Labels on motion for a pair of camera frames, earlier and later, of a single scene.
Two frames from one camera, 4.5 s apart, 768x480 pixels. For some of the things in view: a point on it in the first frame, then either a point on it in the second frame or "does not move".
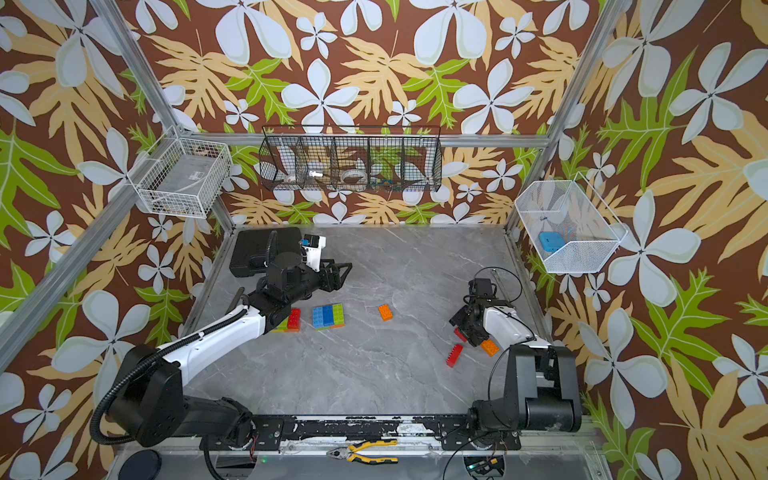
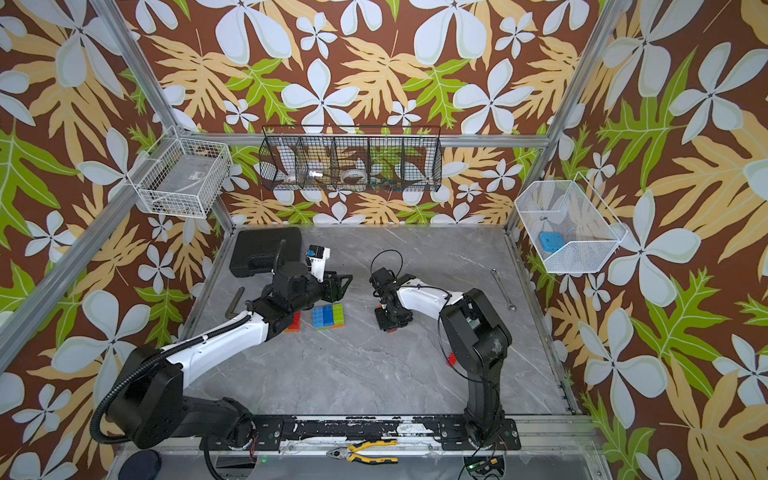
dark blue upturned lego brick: x=328 y=316 does not move
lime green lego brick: x=339 y=314 does not move
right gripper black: x=457 y=317 -> x=384 y=324
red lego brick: x=294 y=320 does not move
